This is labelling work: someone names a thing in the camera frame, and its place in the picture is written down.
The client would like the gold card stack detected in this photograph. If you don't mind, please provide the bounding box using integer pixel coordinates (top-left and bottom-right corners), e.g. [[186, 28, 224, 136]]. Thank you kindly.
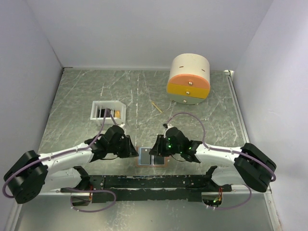
[[114, 110, 121, 118]]

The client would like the white card storage box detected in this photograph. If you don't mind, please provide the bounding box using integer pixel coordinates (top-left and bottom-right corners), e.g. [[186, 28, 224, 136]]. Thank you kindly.
[[90, 101, 127, 126]]

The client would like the round white drawer cabinet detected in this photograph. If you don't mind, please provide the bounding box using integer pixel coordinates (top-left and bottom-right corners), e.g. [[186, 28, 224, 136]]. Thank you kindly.
[[167, 53, 211, 105]]

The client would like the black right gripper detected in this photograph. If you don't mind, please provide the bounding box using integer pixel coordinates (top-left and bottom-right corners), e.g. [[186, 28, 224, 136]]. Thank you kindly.
[[149, 134, 181, 157]]

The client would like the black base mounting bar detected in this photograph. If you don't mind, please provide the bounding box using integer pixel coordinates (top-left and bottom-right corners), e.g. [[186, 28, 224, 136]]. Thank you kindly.
[[60, 174, 233, 204]]

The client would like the white card stack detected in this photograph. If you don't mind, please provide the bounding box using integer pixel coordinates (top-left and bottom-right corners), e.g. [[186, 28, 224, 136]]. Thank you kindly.
[[92, 105, 100, 119]]

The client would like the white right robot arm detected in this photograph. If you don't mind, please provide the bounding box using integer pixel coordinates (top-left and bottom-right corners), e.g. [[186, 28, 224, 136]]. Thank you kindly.
[[149, 127, 277, 193]]

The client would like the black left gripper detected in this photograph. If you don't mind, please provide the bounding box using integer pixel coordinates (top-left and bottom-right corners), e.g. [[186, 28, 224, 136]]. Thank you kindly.
[[108, 134, 139, 158]]

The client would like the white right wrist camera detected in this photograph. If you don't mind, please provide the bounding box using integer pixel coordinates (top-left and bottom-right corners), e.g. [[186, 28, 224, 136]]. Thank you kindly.
[[163, 123, 174, 130]]

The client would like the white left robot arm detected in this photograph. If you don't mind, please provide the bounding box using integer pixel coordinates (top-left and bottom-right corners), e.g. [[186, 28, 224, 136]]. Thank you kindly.
[[2, 125, 139, 204]]

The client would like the pink leather card holder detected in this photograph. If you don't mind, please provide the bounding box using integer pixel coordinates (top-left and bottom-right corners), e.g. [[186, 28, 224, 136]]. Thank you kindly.
[[137, 147, 168, 167]]

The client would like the aluminium right side rail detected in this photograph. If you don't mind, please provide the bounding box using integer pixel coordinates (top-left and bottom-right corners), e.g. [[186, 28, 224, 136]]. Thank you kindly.
[[224, 70, 250, 143]]

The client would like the small wooden stick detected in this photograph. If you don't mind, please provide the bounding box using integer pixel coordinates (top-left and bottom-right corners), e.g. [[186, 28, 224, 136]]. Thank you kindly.
[[151, 102, 163, 113]]

